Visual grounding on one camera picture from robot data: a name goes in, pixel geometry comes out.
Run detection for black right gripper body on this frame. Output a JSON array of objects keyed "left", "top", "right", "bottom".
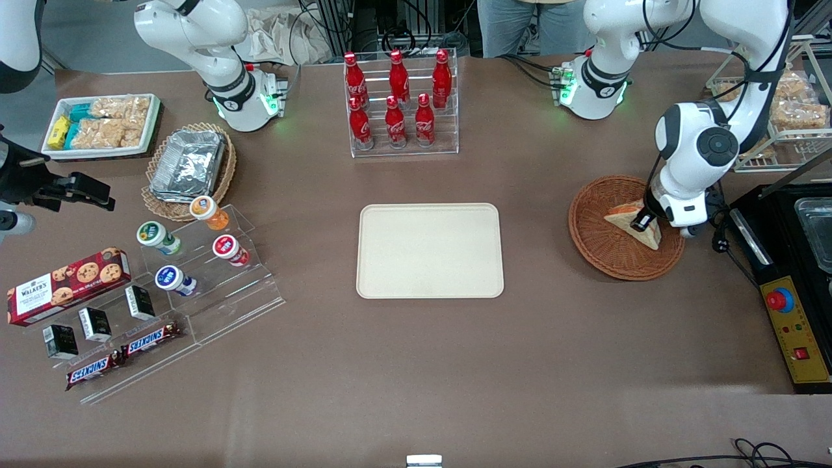
[{"left": 0, "top": 127, "right": 62, "bottom": 205}]

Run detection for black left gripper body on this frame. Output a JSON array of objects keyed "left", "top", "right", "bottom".
[{"left": 642, "top": 182, "right": 668, "bottom": 219}]

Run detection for triangular sandwich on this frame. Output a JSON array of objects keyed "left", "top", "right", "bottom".
[{"left": 603, "top": 200, "right": 662, "bottom": 252}]

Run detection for brown round wicker basket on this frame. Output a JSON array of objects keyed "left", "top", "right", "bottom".
[{"left": 568, "top": 175, "right": 687, "bottom": 282}]

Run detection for light oval wicker basket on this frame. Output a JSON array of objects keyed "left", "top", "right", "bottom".
[{"left": 141, "top": 122, "right": 237, "bottom": 222}]

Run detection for white rectangular snack tray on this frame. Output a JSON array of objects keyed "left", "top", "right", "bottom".
[{"left": 41, "top": 94, "right": 162, "bottom": 161}]

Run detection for cream plastic tray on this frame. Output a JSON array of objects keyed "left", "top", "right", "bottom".
[{"left": 356, "top": 203, "right": 505, "bottom": 300}]

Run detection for yellow snack packet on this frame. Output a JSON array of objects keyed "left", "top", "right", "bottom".
[{"left": 47, "top": 116, "right": 71, "bottom": 149}]

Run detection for green-lid gum bottle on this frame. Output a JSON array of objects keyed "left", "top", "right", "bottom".
[{"left": 136, "top": 221, "right": 183, "bottom": 256}]

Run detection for red tartan cookie box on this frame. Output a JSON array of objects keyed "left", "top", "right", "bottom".
[{"left": 6, "top": 247, "right": 132, "bottom": 327}]

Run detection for stacked foil containers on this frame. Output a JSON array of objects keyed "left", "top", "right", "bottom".
[{"left": 149, "top": 129, "right": 227, "bottom": 203}]

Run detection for orange-lid gum bottle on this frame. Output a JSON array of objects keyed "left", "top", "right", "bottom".
[{"left": 189, "top": 195, "right": 230, "bottom": 231}]

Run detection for blue-lid gum bottle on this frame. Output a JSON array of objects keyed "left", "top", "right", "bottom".
[{"left": 154, "top": 265, "right": 197, "bottom": 297}]

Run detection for small black box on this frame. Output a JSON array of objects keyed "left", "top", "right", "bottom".
[
  {"left": 78, "top": 307, "right": 112, "bottom": 343},
  {"left": 125, "top": 285, "right": 157, "bottom": 321},
  {"left": 42, "top": 324, "right": 79, "bottom": 360}
]

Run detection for black appliance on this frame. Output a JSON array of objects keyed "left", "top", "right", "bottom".
[{"left": 728, "top": 184, "right": 832, "bottom": 395}]

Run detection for red-lid gum bottle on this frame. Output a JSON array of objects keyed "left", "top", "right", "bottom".
[{"left": 212, "top": 235, "right": 250, "bottom": 267}]

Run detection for Snickers chocolate bar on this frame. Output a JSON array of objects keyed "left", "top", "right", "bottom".
[
  {"left": 120, "top": 320, "right": 183, "bottom": 359},
  {"left": 65, "top": 351, "right": 125, "bottom": 391}
]

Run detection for clear plastic container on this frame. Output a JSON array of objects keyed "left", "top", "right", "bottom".
[{"left": 794, "top": 198, "right": 832, "bottom": 274}]

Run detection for clear acrylic stepped stand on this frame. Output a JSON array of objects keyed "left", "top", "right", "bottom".
[
  {"left": 138, "top": 203, "right": 287, "bottom": 346},
  {"left": 23, "top": 286, "right": 203, "bottom": 406}
]

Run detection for yellow control panel box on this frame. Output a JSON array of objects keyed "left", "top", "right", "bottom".
[{"left": 759, "top": 276, "right": 832, "bottom": 385}]

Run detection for person in blue jeans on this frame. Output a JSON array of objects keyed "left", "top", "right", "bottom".
[{"left": 476, "top": 0, "right": 582, "bottom": 58}]

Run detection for red cola bottle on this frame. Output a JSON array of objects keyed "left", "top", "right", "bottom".
[
  {"left": 389, "top": 50, "right": 411, "bottom": 105},
  {"left": 415, "top": 94, "right": 436, "bottom": 148},
  {"left": 385, "top": 96, "right": 408, "bottom": 149},
  {"left": 432, "top": 49, "right": 453, "bottom": 109},
  {"left": 344, "top": 52, "right": 369, "bottom": 108},
  {"left": 348, "top": 97, "right": 375, "bottom": 150}
]

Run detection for beige crumpled cloth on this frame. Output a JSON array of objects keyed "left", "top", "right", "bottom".
[{"left": 235, "top": 6, "right": 332, "bottom": 66}]

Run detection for clear acrylic bottle rack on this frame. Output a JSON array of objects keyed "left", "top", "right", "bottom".
[{"left": 343, "top": 47, "right": 460, "bottom": 159}]

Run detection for black cable with plug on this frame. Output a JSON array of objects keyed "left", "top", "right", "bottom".
[{"left": 708, "top": 185, "right": 734, "bottom": 255}]

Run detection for white wire shelf rack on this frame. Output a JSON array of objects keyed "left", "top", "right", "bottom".
[{"left": 705, "top": 36, "right": 832, "bottom": 174}]

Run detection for black cable bundle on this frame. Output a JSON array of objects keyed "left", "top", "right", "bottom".
[{"left": 499, "top": 54, "right": 563, "bottom": 88}]

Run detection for black looped cable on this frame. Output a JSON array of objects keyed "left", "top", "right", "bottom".
[{"left": 614, "top": 439, "right": 832, "bottom": 468}]

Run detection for black metal frame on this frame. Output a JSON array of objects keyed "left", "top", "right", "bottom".
[{"left": 315, "top": 0, "right": 469, "bottom": 56}]

